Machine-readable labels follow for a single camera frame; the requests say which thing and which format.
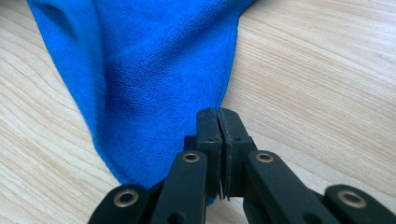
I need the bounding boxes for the blue microfibre cloth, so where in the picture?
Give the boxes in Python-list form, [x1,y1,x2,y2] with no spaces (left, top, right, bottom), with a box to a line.
[26,0,255,206]

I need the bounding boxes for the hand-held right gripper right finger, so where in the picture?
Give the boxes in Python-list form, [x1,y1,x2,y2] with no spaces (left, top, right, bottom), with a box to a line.
[219,107,258,201]

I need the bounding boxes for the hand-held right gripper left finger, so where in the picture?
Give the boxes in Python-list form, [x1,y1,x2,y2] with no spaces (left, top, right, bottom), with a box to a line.
[184,107,224,199]

